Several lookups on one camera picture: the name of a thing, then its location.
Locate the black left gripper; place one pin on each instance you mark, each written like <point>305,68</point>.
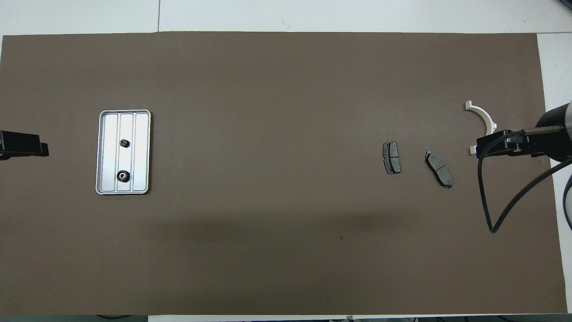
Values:
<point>5,143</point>

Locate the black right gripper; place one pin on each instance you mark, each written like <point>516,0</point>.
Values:
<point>529,144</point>

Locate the large black bearing gear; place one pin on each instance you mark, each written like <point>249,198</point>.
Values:
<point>123,176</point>

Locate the silver metal tray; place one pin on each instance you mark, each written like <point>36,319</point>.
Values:
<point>138,152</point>

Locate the long dark brake pad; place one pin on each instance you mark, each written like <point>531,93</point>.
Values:
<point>440,170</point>

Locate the short dark brake pad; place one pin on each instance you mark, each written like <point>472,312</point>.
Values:
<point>392,157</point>

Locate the brown table mat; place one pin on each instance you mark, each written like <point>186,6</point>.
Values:
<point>268,134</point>

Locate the white curved plastic bracket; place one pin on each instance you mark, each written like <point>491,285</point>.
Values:
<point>485,115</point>

